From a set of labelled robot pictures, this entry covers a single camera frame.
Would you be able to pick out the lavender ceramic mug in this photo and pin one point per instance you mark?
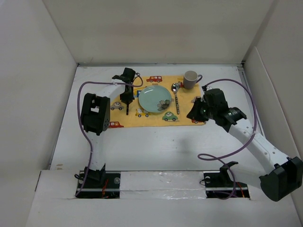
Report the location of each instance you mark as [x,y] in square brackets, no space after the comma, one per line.
[190,79]

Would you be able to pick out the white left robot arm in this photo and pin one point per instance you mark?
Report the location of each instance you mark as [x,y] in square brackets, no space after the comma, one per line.
[94,113]

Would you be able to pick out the aluminium table edge rail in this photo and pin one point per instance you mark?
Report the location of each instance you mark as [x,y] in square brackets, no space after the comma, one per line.
[86,64]

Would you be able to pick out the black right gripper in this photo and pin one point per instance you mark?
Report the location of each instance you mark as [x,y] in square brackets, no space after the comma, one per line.
[193,114]

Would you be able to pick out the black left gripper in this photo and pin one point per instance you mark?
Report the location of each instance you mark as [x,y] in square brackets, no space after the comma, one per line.
[126,100]

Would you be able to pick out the green ceramic plate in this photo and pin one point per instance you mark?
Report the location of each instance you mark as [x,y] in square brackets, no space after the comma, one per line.
[155,99]

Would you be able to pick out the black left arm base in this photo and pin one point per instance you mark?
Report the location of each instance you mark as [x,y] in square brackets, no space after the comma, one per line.
[99,184]

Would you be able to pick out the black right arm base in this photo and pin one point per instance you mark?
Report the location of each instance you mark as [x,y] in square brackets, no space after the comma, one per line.
[218,184]

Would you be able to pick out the silver metal spoon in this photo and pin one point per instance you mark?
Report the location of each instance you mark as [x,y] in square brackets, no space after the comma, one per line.
[175,88]

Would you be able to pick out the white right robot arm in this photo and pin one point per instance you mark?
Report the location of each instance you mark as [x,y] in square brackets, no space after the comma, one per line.
[280,174]

